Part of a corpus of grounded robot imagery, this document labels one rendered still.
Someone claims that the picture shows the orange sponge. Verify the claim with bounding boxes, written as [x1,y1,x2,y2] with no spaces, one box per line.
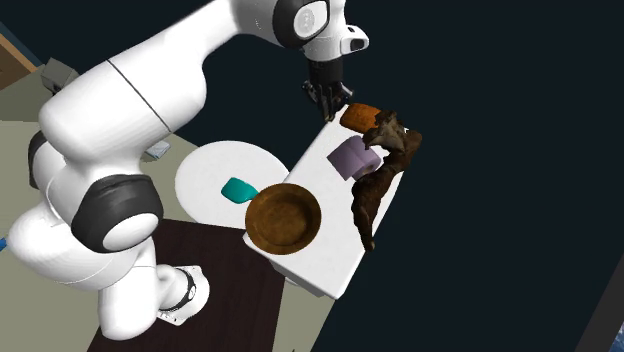
[339,102,382,134]

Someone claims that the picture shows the purple toilet paper roll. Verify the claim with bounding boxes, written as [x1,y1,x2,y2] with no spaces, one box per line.
[326,135,383,182]

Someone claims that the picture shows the brown driftwood figure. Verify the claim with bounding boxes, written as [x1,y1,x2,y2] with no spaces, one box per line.
[350,109,424,253]

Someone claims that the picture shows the teal curved object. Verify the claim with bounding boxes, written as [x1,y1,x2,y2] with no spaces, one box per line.
[220,176,261,205]

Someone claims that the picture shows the brown wooden bowl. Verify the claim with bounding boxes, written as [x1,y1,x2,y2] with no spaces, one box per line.
[244,183,323,256]

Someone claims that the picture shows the small white flat box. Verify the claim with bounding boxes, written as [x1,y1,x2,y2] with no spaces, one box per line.
[145,140,172,161]

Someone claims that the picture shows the dark brown robot stand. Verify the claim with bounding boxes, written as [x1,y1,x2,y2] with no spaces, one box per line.
[86,218,287,352]

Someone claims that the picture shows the grey box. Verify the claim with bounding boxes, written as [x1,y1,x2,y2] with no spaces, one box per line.
[40,57,80,95]

